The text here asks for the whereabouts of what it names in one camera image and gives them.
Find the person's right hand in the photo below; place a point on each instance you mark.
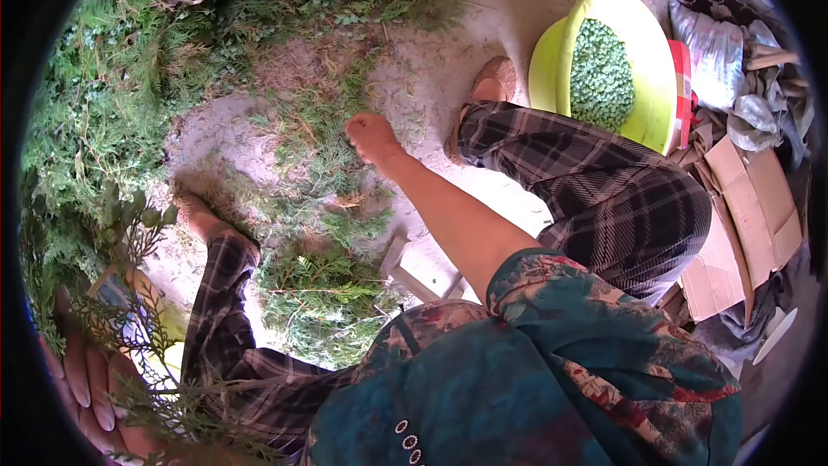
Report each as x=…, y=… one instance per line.
x=374, y=139

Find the person's left hand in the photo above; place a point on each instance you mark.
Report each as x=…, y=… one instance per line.
x=97, y=395

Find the person's right fingers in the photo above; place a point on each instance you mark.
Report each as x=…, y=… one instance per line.
x=356, y=136

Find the person's left fingers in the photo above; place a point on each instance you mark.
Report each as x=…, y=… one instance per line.
x=81, y=369

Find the green cypress twig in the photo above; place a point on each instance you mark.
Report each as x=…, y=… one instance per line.
x=145, y=336

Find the yellow blue packet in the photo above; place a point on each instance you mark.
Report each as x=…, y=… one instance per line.
x=123, y=301

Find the low wooden stool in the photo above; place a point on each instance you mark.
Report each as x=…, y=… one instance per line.
x=404, y=268

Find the pile of green cypress branches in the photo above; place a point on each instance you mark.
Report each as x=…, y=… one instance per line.
x=194, y=58

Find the heap of green berries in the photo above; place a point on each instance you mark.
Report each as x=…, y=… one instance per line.
x=601, y=74

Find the person's legs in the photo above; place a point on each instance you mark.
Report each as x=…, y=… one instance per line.
x=614, y=200

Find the person's body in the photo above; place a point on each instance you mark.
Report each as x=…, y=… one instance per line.
x=517, y=375

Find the lime green plastic basin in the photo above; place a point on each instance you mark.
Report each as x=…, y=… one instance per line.
x=647, y=58

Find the red checked cloth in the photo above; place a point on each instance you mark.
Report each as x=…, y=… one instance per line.
x=682, y=94

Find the printed white plastic bag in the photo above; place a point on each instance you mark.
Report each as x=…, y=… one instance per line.
x=708, y=55

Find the flattened brown cardboard boxes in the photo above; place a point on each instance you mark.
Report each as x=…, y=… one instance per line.
x=750, y=220

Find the grey crumpled plastic sheet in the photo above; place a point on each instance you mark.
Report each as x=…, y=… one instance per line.
x=766, y=110

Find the white plate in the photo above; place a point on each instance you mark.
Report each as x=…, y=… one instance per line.
x=775, y=336

